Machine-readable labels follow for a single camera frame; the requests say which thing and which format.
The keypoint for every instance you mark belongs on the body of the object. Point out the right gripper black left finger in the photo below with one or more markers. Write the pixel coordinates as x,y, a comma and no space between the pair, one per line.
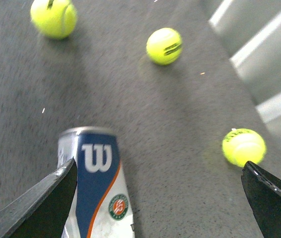
42,211

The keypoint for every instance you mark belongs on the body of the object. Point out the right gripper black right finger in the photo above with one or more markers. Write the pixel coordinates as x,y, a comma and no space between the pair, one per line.
263,192

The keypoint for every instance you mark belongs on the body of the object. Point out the Wilson tennis ball can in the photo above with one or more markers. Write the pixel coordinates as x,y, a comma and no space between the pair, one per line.
101,205

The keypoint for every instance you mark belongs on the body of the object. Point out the tennis ball with Roland Garros print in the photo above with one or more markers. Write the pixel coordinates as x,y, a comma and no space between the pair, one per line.
242,145

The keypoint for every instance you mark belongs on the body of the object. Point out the yellow tennis ball bottom left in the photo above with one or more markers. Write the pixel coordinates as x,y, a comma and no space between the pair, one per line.
55,19

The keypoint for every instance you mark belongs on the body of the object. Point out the tennis ball with HEAD TEAM print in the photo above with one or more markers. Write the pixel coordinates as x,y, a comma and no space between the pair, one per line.
164,46

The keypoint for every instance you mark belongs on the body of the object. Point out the white pleated curtain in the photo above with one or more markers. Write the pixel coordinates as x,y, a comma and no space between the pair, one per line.
250,32

